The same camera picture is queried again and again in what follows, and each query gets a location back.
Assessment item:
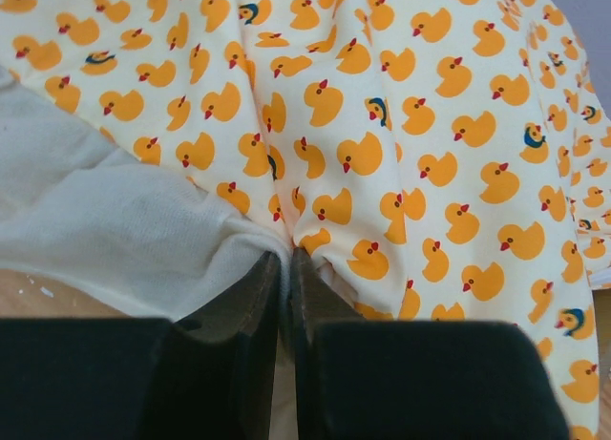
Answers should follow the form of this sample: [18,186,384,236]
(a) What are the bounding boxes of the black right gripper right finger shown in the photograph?
[290,249,570,439]

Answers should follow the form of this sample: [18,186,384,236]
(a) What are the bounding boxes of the duck print bed cover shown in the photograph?
[1,0,610,439]

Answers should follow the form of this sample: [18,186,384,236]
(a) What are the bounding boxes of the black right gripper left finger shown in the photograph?
[1,252,281,439]

